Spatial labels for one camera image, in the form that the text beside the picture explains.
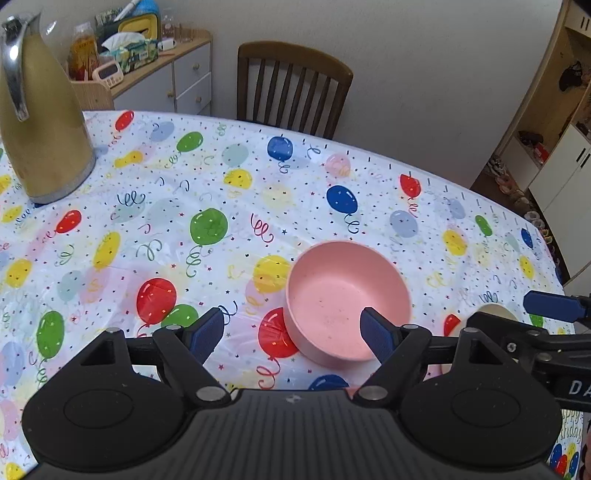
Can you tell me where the pink round bowl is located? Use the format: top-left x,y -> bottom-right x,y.
284,241 -> 412,369

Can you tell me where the cream bowl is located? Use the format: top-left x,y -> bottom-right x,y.
450,303 -> 518,337

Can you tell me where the balloon birthday tablecloth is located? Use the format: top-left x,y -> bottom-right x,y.
1,110 -> 574,479

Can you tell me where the white wardrobe cabinet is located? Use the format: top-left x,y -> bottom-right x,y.
475,0 -> 591,241

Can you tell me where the gold thermos jug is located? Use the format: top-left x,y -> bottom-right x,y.
1,14 -> 95,205

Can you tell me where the white drawer cabinet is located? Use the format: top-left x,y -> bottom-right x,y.
68,29 -> 215,117

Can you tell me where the small white clock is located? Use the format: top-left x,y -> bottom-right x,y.
92,60 -> 124,89

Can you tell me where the green tissue box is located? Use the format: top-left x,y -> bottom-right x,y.
101,32 -> 158,75

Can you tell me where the brown wooden chair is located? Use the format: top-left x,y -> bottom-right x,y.
236,41 -> 353,139

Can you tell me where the orange jar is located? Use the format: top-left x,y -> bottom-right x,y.
68,22 -> 99,81

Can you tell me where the yellow black bag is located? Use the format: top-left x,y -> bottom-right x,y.
96,13 -> 161,43

